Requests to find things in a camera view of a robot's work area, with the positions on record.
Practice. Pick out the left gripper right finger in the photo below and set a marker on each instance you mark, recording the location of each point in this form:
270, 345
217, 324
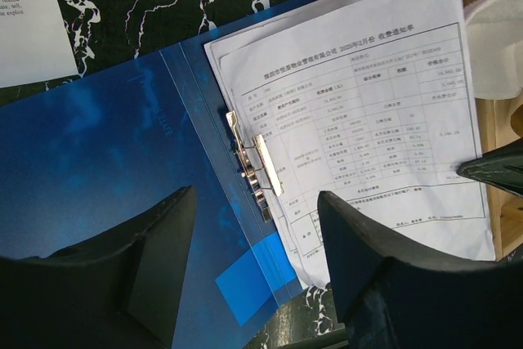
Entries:
393, 292

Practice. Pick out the blue plastic folder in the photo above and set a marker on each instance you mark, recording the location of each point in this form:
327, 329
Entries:
83, 158

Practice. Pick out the white hanging towel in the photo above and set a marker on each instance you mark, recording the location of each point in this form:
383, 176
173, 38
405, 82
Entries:
494, 37

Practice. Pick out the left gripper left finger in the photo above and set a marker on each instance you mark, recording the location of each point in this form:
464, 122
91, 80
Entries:
119, 289

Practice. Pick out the white paper sheets stack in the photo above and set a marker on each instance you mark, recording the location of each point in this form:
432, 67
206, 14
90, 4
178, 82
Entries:
371, 100

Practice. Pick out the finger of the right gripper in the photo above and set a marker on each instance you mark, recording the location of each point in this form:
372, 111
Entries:
501, 168

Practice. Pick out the printed paper stack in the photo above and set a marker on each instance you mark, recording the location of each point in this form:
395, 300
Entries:
34, 43

